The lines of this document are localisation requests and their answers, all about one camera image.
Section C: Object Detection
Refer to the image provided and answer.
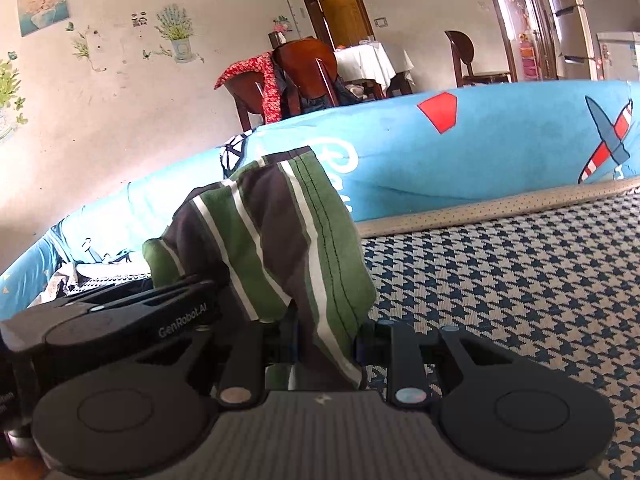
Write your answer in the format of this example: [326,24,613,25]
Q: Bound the dark wooden chair right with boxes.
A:
[445,30,512,88]

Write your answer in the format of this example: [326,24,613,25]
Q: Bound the white clothed dining table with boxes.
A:
[334,41,414,92]

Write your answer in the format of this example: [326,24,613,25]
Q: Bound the blue printed sofa back cover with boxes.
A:
[1,80,639,318]

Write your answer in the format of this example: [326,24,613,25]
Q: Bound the silver refrigerator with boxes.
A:
[549,0,598,80]

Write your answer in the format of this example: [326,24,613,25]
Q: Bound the white chest freezer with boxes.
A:
[597,32,639,81]

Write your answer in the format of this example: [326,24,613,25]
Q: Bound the green brown striped shirt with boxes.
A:
[142,146,376,390]

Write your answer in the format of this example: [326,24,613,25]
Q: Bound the red patterned cloth on chair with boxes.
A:
[214,52,282,131]

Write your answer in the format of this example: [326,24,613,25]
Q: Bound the dark wooden dining chair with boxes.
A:
[221,37,346,131]

